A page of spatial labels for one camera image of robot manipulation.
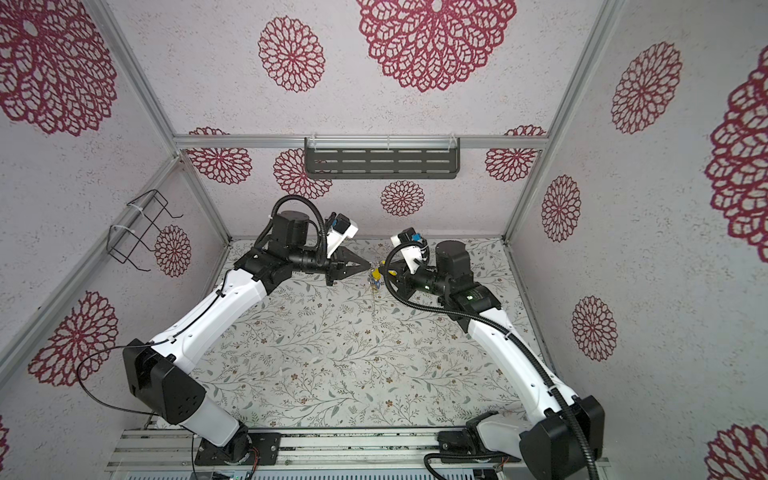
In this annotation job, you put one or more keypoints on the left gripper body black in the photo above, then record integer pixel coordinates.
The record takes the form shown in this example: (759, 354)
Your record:
(333, 268)

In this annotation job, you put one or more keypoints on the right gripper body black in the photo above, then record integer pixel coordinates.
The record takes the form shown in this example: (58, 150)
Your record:
(412, 284)

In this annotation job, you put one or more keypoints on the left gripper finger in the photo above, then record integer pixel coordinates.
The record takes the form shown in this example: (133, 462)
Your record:
(352, 259)
(352, 270)

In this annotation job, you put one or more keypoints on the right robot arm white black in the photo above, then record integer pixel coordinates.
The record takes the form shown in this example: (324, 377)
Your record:
(565, 431)

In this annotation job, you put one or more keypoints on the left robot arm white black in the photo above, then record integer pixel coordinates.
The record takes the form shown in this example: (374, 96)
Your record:
(296, 239)

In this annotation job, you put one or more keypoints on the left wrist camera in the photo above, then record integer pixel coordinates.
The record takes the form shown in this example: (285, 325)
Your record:
(339, 229)

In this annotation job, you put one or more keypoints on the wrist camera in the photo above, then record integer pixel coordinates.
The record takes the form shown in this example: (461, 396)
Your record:
(339, 229)
(417, 252)

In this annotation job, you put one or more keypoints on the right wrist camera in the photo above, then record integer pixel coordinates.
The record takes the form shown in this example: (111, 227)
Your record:
(417, 252)

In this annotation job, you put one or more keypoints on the grey slotted wall shelf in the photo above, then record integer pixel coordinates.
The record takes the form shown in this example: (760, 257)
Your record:
(387, 159)

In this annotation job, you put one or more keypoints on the black wire wall basket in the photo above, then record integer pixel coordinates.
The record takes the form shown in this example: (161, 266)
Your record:
(124, 239)

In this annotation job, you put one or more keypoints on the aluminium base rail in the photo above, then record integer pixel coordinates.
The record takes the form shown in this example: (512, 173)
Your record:
(314, 453)

